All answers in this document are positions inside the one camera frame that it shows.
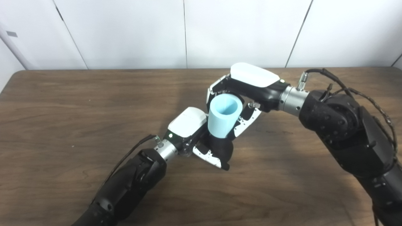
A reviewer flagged right arm thin braided cable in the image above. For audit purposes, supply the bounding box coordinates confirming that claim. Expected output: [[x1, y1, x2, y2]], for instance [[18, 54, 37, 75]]
[[319, 83, 355, 102]]

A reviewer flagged black flared nozzle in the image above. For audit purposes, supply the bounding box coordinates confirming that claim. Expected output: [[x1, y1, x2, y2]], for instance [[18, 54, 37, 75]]
[[201, 133, 234, 170]]

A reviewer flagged light blue cylinder cup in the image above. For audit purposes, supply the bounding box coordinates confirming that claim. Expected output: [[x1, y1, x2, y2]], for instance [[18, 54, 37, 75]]
[[208, 94, 243, 139]]

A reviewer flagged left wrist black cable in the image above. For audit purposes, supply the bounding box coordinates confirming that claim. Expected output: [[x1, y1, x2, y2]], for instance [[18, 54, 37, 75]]
[[94, 134, 164, 201]]

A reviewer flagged right wrist thick black cable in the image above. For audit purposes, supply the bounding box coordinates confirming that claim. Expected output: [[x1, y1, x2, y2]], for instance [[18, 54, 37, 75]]
[[297, 68, 398, 170]]

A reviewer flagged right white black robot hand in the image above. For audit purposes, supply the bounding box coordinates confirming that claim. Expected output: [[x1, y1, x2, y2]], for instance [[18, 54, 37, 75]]
[[206, 62, 291, 138]]

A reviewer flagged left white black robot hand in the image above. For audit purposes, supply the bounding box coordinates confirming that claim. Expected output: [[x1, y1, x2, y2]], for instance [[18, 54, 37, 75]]
[[163, 107, 231, 171]]

